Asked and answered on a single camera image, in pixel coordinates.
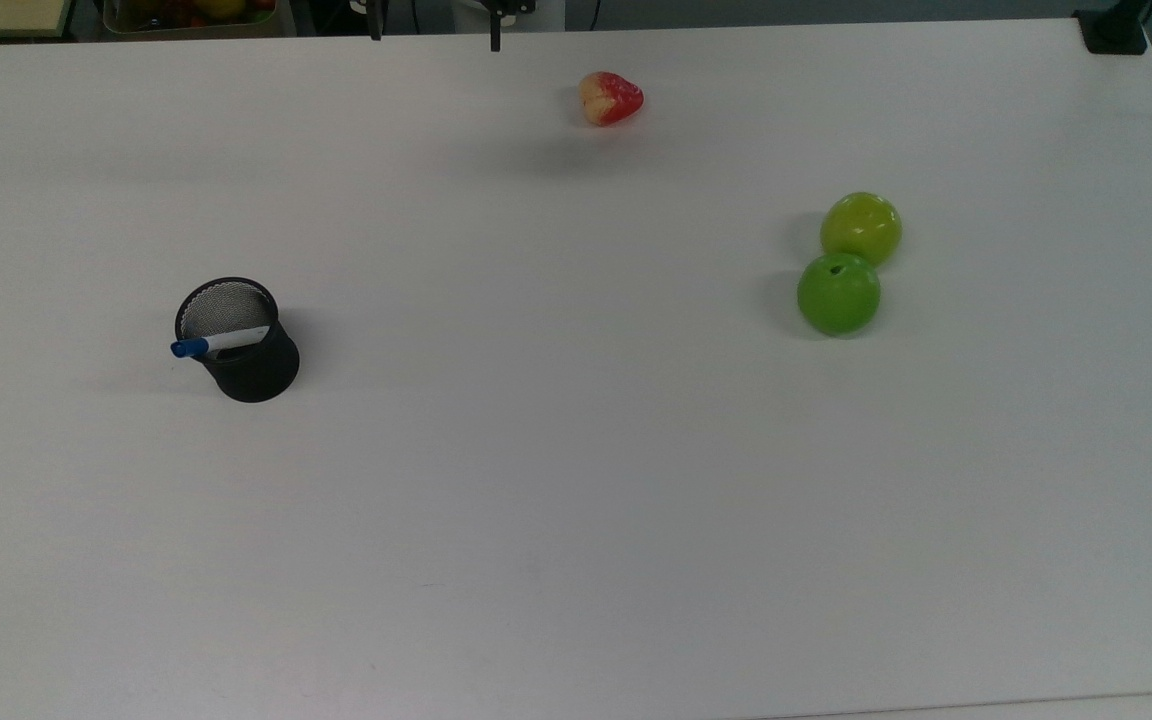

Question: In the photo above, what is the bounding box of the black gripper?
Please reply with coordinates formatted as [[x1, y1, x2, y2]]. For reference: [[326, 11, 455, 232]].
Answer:
[[367, 0, 538, 54]]

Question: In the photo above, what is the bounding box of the blue and white marker pen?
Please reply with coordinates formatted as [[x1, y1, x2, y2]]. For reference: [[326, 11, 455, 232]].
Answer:
[[171, 325, 273, 360]]

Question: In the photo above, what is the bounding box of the black mesh pen cup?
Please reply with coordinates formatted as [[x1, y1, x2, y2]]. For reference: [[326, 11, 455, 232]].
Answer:
[[174, 277, 301, 404]]

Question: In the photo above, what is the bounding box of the red and cream toy fruit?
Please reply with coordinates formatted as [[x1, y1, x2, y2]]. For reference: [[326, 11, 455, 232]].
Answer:
[[578, 71, 645, 127]]

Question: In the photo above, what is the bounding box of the clear box of toy fruit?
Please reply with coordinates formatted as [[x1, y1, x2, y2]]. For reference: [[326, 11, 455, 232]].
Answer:
[[102, 0, 284, 39]]

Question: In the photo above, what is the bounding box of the yellow-green toy apple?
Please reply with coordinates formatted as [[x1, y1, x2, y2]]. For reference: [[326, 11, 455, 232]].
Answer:
[[820, 192, 903, 268]]

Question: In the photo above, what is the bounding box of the green toy apple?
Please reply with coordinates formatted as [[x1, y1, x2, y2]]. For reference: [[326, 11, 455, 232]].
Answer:
[[797, 253, 882, 337]]

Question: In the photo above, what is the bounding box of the black table clamp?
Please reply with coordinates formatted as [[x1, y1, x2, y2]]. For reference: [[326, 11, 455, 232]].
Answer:
[[1074, 0, 1152, 56]]

